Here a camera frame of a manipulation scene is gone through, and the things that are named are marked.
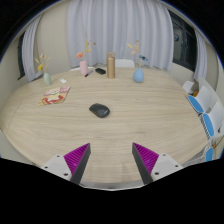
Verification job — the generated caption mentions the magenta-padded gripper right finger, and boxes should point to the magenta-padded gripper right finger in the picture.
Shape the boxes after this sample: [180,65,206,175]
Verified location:
[131,142,184,186]

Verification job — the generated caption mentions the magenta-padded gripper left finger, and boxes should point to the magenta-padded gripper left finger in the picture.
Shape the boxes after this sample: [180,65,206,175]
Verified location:
[40,142,92,186]

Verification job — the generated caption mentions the black computer mouse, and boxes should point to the black computer mouse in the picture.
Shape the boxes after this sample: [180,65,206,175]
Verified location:
[88,103,111,119]

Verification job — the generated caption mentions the white and blue chairs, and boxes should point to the white and blue chairs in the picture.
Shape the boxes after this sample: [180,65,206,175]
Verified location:
[182,77,224,168]

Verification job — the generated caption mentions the blue vase with dried flowers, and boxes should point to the blue vase with dried flowers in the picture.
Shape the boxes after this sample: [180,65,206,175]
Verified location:
[125,39,150,84]

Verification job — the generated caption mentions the green vase with yellow flowers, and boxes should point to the green vase with yellow flowers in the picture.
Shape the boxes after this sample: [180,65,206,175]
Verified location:
[34,53,53,87]

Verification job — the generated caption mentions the black rectangular case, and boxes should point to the black rectangular case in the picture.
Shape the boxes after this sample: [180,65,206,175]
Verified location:
[94,67,107,75]

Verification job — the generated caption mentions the pink vase with flowers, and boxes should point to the pink vase with flowers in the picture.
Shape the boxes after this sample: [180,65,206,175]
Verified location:
[75,39,97,77]

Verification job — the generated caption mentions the white chair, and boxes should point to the white chair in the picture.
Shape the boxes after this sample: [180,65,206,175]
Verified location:
[114,58,136,69]

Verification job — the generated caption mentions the bronze drink bottle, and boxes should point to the bronze drink bottle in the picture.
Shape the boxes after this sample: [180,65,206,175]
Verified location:
[106,51,116,80]

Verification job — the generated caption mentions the narrow white curtain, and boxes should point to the narrow white curtain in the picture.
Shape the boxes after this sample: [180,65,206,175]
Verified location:
[21,14,44,83]
[193,29,208,81]

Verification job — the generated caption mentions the dark window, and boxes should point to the dark window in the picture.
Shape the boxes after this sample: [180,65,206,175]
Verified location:
[168,9,198,73]
[17,31,27,81]

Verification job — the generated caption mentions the wide white curtain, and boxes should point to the wide white curtain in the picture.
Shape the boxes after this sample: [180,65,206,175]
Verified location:
[65,0,175,72]

